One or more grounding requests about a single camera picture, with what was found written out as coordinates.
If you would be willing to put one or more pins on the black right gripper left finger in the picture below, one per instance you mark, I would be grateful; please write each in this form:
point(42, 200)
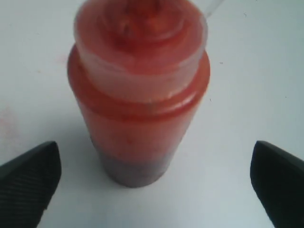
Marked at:
point(27, 185)

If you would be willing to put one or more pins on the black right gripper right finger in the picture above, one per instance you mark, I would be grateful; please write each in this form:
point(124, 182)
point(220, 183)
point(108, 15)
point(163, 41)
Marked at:
point(277, 178)

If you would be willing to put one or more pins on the red ketchup squeeze bottle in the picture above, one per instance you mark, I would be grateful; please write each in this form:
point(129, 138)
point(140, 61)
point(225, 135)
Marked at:
point(138, 70)

